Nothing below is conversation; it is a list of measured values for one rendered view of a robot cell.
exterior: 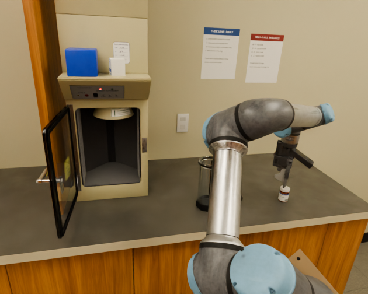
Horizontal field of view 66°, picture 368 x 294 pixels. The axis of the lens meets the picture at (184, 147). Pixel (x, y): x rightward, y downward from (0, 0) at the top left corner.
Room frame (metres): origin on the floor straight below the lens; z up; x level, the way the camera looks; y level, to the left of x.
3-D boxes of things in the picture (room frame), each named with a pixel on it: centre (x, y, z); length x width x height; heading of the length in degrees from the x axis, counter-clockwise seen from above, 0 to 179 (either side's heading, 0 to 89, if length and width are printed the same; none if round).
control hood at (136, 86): (1.07, 0.30, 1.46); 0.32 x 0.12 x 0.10; 105
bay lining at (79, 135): (1.25, 0.35, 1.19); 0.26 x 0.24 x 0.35; 105
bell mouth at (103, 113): (1.23, 0.32, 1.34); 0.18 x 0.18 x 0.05
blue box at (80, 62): (1.05, 0.38, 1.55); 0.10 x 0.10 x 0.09; 15
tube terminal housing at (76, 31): (1.25, 0.35, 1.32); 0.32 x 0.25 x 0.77; 105
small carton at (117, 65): (1.08, 0.26, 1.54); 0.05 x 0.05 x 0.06; 22
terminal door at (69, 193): (0.93, 0.43, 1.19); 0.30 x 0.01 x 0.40; 9
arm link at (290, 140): (1.20, -0.47, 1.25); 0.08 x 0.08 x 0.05
